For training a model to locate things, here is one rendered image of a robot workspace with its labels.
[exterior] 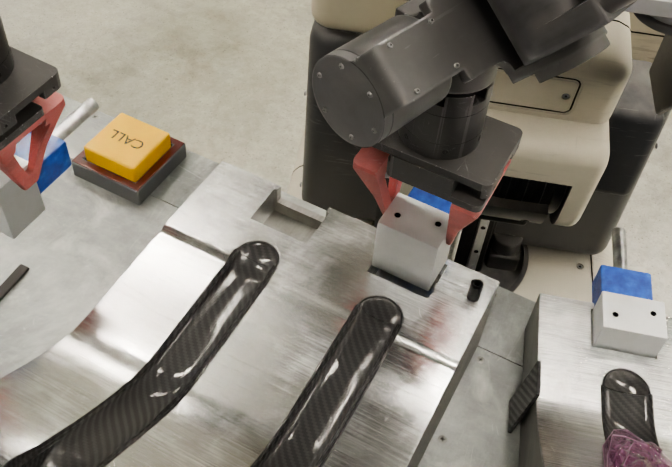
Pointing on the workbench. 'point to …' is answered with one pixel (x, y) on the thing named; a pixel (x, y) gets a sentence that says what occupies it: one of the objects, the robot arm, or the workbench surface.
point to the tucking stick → (12, 280)
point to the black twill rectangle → (524, 397)
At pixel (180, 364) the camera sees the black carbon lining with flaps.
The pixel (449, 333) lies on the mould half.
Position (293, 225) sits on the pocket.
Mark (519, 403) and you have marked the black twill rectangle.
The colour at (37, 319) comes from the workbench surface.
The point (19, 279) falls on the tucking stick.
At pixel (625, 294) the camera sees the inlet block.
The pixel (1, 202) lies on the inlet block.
